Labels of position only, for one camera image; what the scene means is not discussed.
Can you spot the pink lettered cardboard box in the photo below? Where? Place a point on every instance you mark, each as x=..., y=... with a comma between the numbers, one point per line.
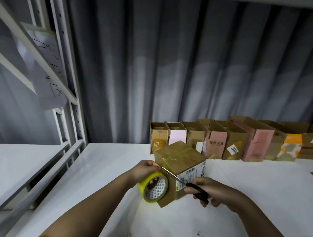
x=215, y=144
x=257, y=144

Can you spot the yellow tape roll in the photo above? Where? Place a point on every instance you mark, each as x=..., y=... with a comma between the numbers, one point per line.
x=145, y=184

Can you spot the taped brown cardboard box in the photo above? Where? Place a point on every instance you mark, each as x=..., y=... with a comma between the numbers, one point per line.
x=159, y=139

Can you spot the person's left forearm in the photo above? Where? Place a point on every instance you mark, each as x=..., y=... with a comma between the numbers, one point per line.
x=88, y=210

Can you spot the orange and white carton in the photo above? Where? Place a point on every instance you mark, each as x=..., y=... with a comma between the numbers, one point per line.
x=291, y=146

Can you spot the person's left hand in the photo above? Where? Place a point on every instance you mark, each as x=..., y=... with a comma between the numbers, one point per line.
x=142, y=171

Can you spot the white metal shelf rack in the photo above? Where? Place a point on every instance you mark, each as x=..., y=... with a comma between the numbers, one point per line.
x=71, y=97

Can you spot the black scissors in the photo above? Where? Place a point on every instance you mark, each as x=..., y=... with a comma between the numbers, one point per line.
x=198, y=191

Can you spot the person's right hand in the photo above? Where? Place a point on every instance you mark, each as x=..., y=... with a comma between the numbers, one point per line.
x=220, y=191

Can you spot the pink and yellow printed box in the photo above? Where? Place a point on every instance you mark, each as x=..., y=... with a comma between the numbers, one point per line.
x=177, y=135

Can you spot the handwritten paper sheet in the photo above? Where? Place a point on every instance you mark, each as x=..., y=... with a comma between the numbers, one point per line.
x=51, y=93
x=46, y=51

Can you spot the brown box with white label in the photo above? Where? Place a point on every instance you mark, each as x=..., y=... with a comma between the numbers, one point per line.
x=195, y=136

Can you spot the brown box with barcode label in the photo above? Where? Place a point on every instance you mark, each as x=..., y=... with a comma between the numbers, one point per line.
x=178, y=156

